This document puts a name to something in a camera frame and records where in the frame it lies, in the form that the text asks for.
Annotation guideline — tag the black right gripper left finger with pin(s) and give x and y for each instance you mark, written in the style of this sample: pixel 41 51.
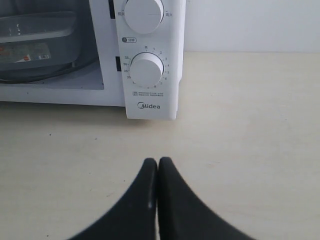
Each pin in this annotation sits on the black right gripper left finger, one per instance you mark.
pixel 133 217

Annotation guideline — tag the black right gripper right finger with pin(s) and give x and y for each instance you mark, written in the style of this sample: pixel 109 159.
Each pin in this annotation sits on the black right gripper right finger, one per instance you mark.
pixel 181 213

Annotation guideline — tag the white plastic food container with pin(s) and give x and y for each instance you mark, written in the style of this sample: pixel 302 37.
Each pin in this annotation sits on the white plastic food container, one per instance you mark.
pixel 38 40

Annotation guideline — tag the white Midea microwave body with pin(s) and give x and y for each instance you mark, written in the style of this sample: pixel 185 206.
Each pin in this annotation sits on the white Midea microwave body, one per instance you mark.
pixel 101 74

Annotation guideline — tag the lower white timer knob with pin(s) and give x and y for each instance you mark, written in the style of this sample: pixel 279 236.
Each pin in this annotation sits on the lower white timer knob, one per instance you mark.
pixel 146 70

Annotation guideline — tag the upper white power knob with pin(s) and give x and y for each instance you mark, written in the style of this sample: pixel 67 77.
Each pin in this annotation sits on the upper white power knob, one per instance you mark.
pixel 144 16

